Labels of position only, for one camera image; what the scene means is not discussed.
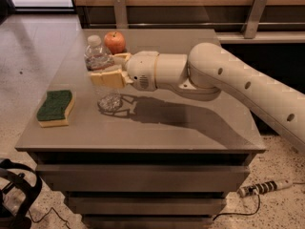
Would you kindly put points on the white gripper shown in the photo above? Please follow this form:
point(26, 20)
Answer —
point(142, 69)

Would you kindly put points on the clear plastic water bottle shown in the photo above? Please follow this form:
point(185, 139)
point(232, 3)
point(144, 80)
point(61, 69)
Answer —
point(97, 59)

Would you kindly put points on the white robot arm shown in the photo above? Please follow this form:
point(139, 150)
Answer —
point(205, 72)

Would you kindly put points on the green and yellow sponge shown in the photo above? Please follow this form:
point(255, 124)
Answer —
point(55, 110)

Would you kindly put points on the red apple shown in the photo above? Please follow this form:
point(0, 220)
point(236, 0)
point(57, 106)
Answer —
point(115, 42)

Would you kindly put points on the grey drawer cabinet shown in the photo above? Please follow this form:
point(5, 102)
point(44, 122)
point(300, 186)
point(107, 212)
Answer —
point(162, 162)

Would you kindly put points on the white power strip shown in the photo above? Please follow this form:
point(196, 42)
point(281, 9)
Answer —
point(265, 187)

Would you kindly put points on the left metal bracket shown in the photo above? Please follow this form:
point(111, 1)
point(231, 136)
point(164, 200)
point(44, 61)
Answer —
point(120, 14)

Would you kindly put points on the metal bracket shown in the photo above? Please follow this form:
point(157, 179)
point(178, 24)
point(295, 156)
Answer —
point(252, 22)
point(120, 14)

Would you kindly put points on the right metal bracket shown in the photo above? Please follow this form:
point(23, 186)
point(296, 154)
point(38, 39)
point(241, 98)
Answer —
point(252, 22)

